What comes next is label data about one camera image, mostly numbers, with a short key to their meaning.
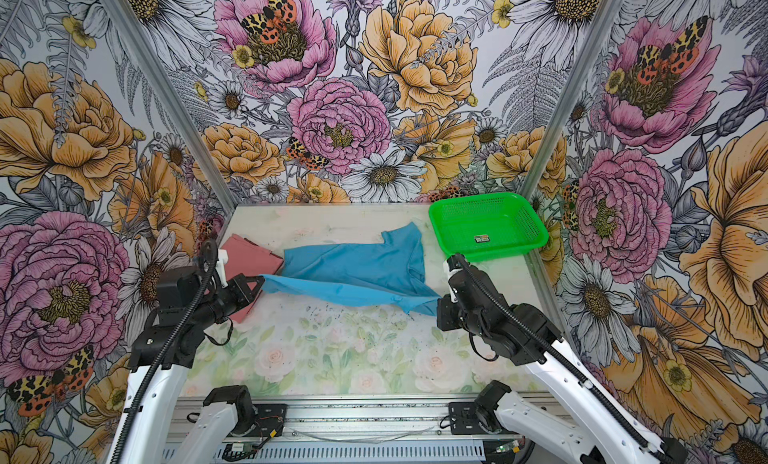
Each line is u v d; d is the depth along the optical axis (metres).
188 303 0.47
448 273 0.62
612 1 0.72
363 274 1.00
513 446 0.71
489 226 1.11
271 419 0.73
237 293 0.62
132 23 0.76
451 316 0.60
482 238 1.12
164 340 0.48
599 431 0.39
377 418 0.76
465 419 0.74
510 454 0.70
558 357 0.41
